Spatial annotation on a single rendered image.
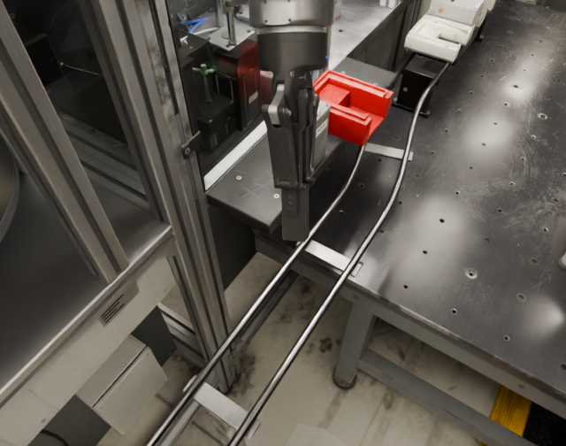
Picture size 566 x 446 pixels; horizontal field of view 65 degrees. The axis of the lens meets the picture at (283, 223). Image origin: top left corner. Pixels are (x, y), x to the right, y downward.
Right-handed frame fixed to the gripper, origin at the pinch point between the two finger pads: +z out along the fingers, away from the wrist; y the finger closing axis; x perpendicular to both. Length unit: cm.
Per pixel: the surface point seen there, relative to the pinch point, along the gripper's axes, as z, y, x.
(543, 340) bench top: 36, -38, 38
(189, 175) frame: 0.6, -13.6, -23.4
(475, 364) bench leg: 43, -36, 26
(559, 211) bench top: 20, -71, 43
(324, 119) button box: -7.1, -28.3, -4.5
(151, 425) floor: 91, -38, -63
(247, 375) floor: 84, -61, -40
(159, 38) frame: -20.3, -2.9, -18.7
